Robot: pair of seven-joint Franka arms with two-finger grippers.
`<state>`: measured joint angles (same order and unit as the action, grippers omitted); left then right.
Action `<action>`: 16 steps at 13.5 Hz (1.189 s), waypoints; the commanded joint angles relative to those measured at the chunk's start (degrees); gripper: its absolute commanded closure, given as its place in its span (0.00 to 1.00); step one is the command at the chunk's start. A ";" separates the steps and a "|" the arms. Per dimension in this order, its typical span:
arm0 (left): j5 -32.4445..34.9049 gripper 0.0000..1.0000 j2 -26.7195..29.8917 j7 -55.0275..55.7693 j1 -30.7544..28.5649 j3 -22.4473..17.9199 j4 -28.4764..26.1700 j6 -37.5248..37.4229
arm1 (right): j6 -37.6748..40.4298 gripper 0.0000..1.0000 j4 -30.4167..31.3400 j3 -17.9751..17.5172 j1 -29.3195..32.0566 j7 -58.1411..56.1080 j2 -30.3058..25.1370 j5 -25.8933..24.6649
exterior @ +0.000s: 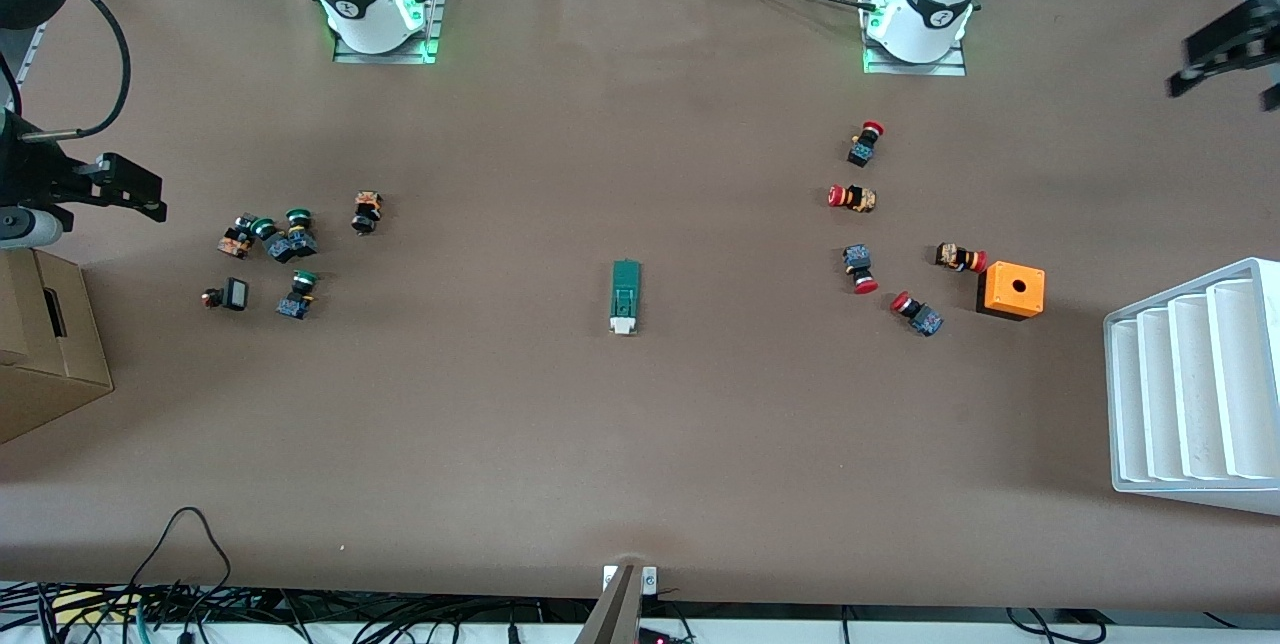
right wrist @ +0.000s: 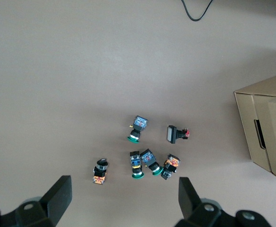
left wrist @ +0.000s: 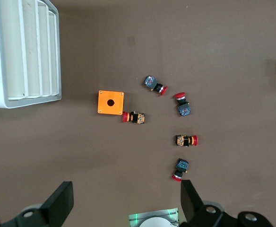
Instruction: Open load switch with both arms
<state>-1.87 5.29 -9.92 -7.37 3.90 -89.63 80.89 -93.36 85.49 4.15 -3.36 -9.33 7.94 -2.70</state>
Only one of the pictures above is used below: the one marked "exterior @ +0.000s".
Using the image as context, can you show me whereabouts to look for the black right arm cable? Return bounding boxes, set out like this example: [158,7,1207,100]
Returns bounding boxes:
[0,0,133,141]

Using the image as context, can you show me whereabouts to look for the orange button enclosure box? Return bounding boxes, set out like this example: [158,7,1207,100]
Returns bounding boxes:
[976,261,1047,322]

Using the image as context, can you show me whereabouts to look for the tangle of black cables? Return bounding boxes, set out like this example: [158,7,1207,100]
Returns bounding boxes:
[0,579,601,644]

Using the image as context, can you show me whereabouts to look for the green pushbutton blue block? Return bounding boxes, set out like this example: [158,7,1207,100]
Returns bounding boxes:
[276,269,321,321]
[250,217,296,265]
[284,208,320,259]

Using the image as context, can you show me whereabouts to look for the white stepped tray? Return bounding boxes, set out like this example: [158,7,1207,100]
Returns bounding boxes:
[1103,257,1280,517]

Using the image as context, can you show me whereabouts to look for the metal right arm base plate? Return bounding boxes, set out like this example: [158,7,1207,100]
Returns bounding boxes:
[333,0,446,65]

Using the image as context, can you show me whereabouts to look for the black floor cables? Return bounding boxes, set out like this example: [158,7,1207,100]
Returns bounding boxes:
[1005,607,1111,644]

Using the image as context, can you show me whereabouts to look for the brown cardboard box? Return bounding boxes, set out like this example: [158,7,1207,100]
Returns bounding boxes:
[0,246,115,445]

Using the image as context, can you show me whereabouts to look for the black looped cable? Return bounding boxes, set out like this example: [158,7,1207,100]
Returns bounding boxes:
[125,507,233,615]

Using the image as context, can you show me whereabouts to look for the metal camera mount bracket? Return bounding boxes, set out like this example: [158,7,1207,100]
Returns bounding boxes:
[573,564,661,644]

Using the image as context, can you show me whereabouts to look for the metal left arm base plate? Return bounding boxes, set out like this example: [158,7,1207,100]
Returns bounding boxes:
[862,0,968,77]

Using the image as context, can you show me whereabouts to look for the black square pushbutton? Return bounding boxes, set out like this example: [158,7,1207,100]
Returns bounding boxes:
[200,277,251,313]

